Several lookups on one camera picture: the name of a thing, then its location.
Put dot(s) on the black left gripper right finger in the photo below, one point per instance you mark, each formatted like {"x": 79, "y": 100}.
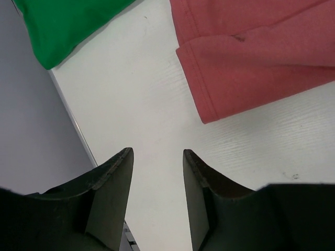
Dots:
{"x": 224, "y": 215}

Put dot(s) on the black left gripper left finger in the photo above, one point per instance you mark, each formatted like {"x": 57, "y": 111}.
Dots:
{"x": 86, "y": 213}

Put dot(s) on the salmon pink t-shirt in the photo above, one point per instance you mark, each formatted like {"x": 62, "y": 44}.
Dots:
{"x": 239, "y": 55}

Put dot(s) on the green folded t-shirt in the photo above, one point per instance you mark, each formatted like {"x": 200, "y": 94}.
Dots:
{"x": 56, "y": 27}

